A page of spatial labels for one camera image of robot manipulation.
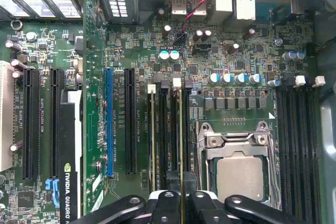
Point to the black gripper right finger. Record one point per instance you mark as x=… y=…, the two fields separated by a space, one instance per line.
x=202 y=208

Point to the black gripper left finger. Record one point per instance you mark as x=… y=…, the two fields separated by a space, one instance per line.
x=162 y=208

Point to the green RAM stick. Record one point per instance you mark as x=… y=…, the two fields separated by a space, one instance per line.
x=181 y=129
x=152 y=142

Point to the RAM slot black clips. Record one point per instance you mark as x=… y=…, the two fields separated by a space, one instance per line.
x=304 y=129
x=163 y=129
x=188 y=129
x=284 y=129

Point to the RAM slot white clips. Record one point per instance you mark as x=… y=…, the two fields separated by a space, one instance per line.
x=177 y=82
x=294 y=129
x=151 y=89
x=314 y=129

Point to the silver CPU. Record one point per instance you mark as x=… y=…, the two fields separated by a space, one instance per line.
x=239 y=179

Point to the metal CPU socket cover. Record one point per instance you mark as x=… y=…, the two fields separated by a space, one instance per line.
x=236 y=151

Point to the black PCIe expansion slot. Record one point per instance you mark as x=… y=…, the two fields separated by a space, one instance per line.
x=130 y=121
x=54 y=119
x=31 y=124

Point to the blue PCIe expansion slot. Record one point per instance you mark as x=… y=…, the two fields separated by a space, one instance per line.
x=109 y=121

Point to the black Nvidia graphics card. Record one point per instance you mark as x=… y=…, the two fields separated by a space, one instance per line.
x=63 y=142

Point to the black open PC case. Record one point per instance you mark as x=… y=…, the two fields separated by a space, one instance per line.
x=326 y=155

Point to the green motherboard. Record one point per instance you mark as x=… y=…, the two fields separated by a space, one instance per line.
x=147 y=48

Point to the white PCI expansion slot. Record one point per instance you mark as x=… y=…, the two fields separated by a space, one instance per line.
x=6 y=116

